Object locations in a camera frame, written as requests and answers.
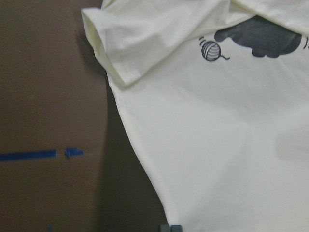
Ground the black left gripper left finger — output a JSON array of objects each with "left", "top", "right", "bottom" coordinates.
[{"left": 159, "top": 224, "right": 171, "bottom": 232}]

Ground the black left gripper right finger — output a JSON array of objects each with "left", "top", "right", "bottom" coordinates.
[{"left": 170, "top": 225, "right": 183, "bottom": 232}]

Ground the cream long-sleeve cat shirt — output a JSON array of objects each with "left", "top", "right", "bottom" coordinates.
[{"left": 82, "top": 0, "right": 309, "bottom": 232}]

